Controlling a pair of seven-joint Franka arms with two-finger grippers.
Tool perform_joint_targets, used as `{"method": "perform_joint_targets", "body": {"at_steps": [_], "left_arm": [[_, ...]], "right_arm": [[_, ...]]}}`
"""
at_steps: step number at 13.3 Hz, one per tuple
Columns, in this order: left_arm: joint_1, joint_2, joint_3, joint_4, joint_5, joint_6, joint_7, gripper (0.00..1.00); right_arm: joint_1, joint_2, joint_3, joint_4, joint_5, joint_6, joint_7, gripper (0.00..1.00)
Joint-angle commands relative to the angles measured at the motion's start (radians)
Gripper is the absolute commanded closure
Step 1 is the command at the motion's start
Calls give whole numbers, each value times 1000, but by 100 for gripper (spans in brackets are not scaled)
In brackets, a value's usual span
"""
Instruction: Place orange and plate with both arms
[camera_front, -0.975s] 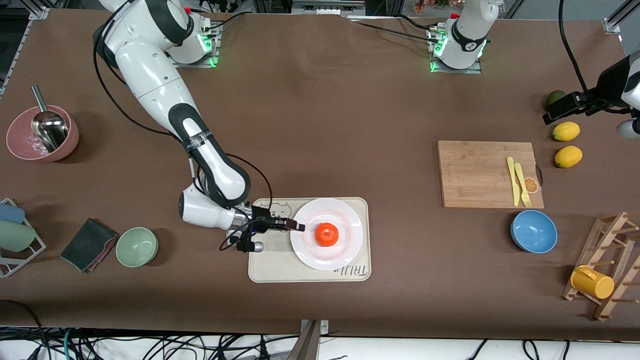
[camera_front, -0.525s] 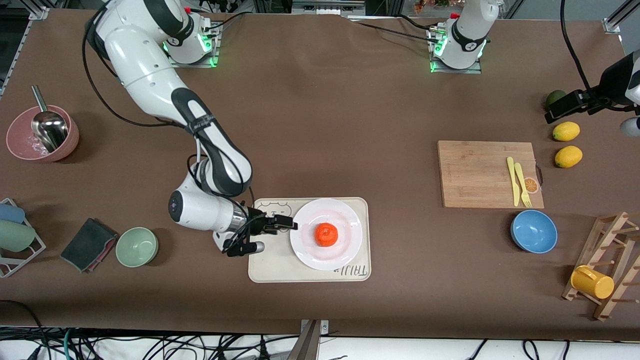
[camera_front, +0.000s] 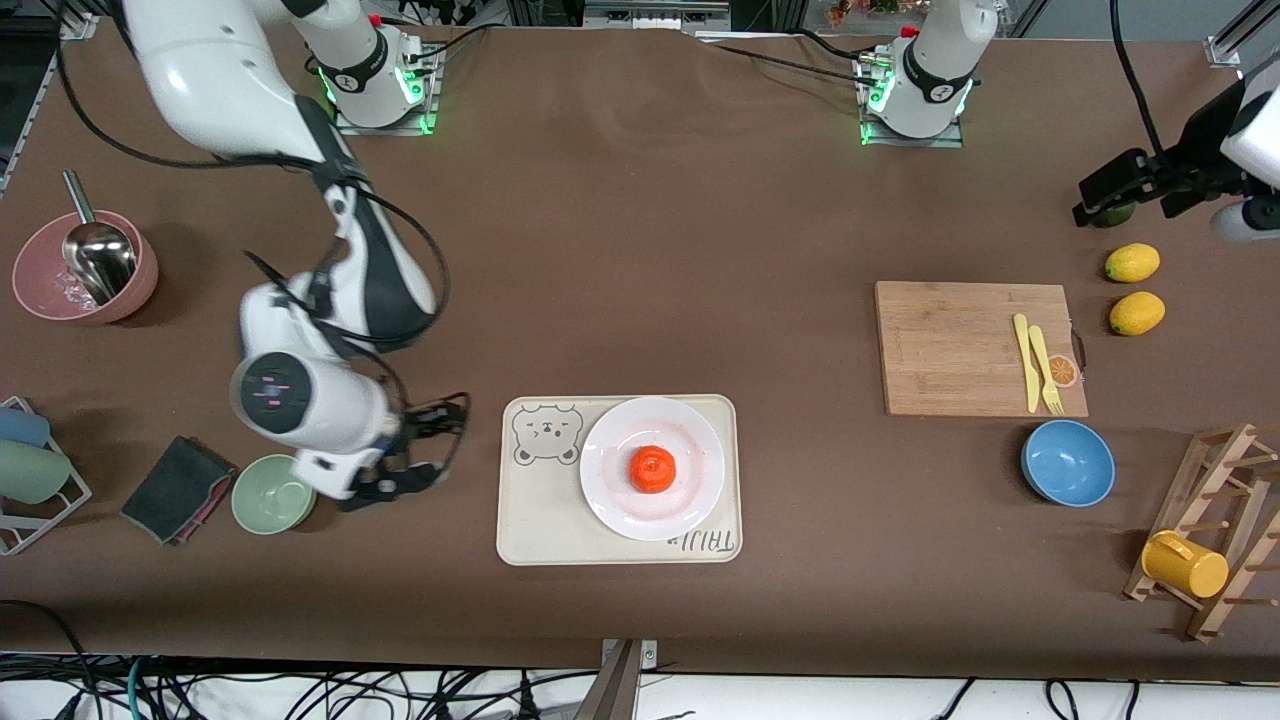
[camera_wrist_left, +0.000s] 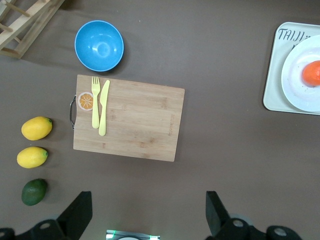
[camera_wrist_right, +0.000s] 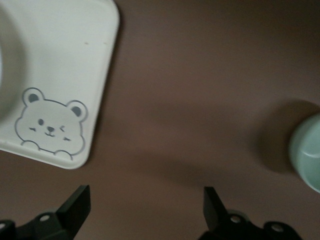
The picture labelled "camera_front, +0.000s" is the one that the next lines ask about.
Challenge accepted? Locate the white round plate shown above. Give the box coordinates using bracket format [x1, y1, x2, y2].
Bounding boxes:
[579, 396, 727, 542]

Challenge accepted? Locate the orange mandarin fruit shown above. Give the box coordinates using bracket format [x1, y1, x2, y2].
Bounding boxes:
[629, 446, 678, 494]

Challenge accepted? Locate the pale green bowl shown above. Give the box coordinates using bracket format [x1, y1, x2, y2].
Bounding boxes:
[231, 454, 318, 536]

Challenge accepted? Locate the yellow lemon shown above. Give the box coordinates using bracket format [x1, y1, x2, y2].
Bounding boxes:
[1109, 291, 1167, 337]
[1105, 243, 1162, 284]

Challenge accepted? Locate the pink folded cloth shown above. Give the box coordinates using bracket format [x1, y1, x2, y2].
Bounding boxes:
[170, 470, 238, 547]

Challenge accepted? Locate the cream bear print tray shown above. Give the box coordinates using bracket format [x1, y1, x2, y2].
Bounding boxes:
[496, 394, 743, 567]

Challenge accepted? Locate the dark grey folded cloth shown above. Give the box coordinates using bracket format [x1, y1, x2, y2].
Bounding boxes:
[120, 435, 238, 547]

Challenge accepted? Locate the yellow plastic knife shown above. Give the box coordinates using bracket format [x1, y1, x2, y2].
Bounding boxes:
[1013, 313, 1042, 414]

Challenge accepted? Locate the yellow plastic fork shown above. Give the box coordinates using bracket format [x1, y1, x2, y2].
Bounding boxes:
[1029, 325, 1065, 416]

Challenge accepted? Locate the bamboo cutting board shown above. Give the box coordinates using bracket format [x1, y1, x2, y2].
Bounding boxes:
[875, 281, 1090, 419]

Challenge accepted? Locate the blue bowl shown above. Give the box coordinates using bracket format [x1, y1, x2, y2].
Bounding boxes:
[1021, 419, 1116, 508]

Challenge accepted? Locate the pale green cup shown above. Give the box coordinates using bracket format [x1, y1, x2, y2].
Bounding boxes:
[0, 440, 73, 505]

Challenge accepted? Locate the metal scoop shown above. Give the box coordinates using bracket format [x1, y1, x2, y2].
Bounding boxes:
[62, 170, 138, 306]

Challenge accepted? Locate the light blue cup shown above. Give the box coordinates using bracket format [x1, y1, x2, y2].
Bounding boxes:
[0, 406, 51, 448]

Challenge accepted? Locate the wooden cup rack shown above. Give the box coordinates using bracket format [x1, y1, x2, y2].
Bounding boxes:
[1123, 423, 1280, 643]

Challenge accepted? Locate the pink bowl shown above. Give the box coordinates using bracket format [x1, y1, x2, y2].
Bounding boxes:
[12, 210, 159, 325]

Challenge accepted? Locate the yellow mug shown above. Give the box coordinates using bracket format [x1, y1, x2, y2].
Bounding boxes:
[1141, 530, 1230, 600]

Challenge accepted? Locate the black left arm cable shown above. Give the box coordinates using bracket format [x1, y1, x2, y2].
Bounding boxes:
[1108, 0, 1171, 161]

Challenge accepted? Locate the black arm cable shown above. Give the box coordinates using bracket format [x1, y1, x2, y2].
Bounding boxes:
[55, 0, 451, 351]
[1108, 0, 1171, 161]

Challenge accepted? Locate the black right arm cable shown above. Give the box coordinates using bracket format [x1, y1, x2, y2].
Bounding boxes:
[55, 0, 451, 351]

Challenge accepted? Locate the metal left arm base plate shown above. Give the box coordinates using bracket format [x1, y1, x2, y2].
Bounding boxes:
[858, 60, 965, 149]

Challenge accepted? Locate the white wire cup rack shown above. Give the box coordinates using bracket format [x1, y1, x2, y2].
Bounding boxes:
[0, 395, 93, 557]

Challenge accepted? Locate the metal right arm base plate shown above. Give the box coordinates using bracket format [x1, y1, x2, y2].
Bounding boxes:
[332, 40, 442, 137]

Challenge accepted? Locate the metal table edge bracket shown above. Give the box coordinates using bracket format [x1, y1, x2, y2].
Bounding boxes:
[590, 638, 661, 720]

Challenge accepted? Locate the black left base cable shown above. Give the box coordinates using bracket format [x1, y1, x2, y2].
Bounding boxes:
[690, 30, 881, 86]

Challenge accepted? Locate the black base cable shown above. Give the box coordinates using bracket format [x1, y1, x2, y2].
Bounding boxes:
[400, 20, 496, 76]
[690, 30, 881, 86]

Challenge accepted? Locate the black right base cable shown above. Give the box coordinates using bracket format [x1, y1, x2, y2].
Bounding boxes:
[400, 20, 496, 76]

